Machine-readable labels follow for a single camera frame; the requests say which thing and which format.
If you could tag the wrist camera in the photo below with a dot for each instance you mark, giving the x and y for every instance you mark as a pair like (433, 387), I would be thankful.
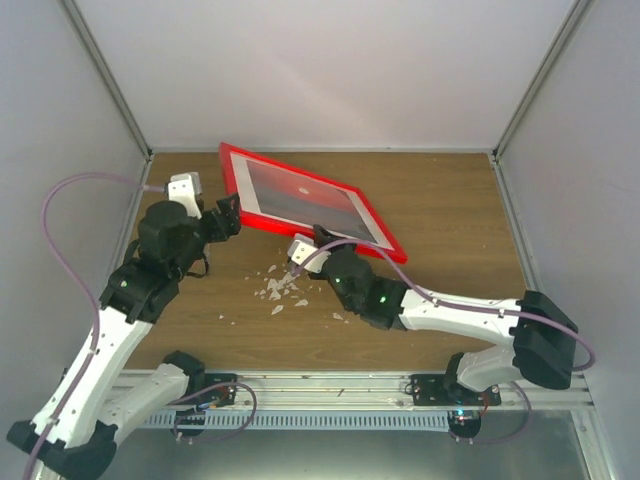
(185, 188)
(299, 250)

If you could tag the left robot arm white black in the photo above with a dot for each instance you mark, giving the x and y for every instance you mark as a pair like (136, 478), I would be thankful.
(77, 432)

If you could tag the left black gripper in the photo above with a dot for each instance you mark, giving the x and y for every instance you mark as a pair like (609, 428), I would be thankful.
(220, 231)

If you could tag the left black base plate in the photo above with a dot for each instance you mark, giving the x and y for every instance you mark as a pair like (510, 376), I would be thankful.
(212, 389)

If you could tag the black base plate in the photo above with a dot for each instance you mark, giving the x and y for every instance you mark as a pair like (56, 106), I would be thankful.
(212, 389)
(440, 389)

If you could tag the white debris shard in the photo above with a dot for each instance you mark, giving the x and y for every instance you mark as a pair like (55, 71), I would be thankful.
(340, 318)

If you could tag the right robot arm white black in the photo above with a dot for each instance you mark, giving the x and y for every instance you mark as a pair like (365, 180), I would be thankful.
(530, 338)

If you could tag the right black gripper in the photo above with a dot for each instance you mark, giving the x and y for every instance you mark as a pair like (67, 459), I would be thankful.
(320, 237)

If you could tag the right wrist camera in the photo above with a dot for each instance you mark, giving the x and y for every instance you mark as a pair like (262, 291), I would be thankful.
(299, 250)

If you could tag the grey slotted cable duct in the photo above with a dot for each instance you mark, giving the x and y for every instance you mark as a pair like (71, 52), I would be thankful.
(305, 420)

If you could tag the white debris pile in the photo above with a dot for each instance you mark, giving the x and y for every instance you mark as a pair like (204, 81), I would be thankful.
(278, 289)

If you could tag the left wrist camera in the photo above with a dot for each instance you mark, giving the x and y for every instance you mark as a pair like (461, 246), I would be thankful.
(185, 188)

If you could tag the aluminium rail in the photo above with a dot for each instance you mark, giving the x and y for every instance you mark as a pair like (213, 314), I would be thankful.
(377, 391)

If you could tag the sunset photo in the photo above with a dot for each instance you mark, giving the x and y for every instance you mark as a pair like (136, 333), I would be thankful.
(281, 193)

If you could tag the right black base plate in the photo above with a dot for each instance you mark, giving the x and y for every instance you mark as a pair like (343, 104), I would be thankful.
(440, 389)

